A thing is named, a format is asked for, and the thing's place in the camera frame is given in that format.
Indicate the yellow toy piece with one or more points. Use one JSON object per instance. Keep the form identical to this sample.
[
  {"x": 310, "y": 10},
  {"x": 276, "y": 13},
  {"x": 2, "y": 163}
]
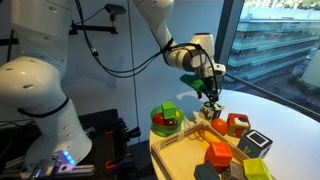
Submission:
[{"x": 177, "y": 115}]

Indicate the black boom rod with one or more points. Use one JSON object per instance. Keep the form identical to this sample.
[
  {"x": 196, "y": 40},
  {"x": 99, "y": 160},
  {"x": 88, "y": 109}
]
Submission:
[{"x": 96, "y": 28}]

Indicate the green plastic bowl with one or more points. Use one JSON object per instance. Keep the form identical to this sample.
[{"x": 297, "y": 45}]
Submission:
[{"x": 165, "y": 128}]

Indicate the red cube with panda print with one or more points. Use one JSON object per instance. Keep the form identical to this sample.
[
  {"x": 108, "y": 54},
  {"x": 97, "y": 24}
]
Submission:
[{"x": 238, "y": 125}]

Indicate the grey toy cube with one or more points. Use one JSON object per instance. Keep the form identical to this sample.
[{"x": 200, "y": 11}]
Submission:
[{"x": 233, "y": 171}]

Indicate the red toy ball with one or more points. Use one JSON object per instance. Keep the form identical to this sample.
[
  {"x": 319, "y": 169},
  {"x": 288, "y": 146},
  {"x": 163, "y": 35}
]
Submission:
[{"x": 159, "y": 119}]

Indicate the orange-red toy cube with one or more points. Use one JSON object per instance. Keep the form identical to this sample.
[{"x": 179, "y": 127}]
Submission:
[{"x": 218, "y": 154}]

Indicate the orange toy tomato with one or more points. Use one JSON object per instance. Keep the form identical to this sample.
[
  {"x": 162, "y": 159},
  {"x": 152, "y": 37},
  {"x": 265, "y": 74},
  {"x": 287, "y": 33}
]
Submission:
[{"x": 219, "y": 126}]

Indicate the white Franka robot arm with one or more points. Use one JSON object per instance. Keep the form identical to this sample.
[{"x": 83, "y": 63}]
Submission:
[{"x": 40, "y": 86}]

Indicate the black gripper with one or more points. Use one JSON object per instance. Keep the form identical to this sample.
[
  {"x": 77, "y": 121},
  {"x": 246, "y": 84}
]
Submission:
[{"x": 210, "y": 85}]

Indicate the yellow toy banana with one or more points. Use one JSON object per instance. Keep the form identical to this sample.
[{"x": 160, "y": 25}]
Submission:
[{"x": 209, "y": 136}]

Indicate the wooden tray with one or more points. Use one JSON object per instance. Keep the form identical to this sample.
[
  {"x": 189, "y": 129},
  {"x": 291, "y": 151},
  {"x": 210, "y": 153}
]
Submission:
[{"x": 180, "y": 153}]

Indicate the black and white toy cube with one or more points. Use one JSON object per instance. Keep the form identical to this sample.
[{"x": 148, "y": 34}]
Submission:
[{"x": 210, "y": 111}]

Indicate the dark teal toy cube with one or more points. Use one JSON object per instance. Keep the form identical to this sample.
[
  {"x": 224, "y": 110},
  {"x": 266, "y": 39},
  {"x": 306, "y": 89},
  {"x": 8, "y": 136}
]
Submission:
[{"x": 206, "y": 172}]

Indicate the dark window frame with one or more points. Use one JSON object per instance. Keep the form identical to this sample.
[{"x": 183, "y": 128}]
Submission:
[{"x": 228, "y": 33}]

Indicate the blue-grey cube with white square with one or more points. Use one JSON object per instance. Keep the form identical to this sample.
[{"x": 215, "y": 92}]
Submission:
[{"x": 255, "y": 144}]

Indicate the green toy cube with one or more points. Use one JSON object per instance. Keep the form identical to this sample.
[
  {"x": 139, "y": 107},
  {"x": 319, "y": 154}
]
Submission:
[{"x": 169, "y": 110}]

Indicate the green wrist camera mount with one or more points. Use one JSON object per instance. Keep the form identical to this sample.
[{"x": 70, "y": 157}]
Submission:
[{"x": 191, "y": 81}]

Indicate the lime yellow toy cube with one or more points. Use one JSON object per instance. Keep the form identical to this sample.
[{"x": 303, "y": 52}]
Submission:
[{"x": 256, "y": 169}]

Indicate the black robot stand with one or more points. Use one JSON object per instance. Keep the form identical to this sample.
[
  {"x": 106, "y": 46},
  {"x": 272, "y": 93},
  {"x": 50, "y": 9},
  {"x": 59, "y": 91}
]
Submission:
[{"x": 100, "y": 146}]

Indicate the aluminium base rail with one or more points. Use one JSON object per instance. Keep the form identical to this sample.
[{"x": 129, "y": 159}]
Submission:
[{"x": 43, "y": 170}]

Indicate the glass office building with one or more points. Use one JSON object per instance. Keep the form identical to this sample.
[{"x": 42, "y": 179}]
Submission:
[{"x": 273, "y": 43}]

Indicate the black clamp with orange tips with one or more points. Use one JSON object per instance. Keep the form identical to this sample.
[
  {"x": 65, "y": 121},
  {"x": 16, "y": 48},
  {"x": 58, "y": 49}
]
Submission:
[
  {"x": 115, "y": 129},
  {"x": 118, "y": 163}
]

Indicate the black camera on boom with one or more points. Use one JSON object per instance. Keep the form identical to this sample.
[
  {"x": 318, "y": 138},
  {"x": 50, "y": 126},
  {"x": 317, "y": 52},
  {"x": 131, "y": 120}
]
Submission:
[{"x": 115, "y": 9}]

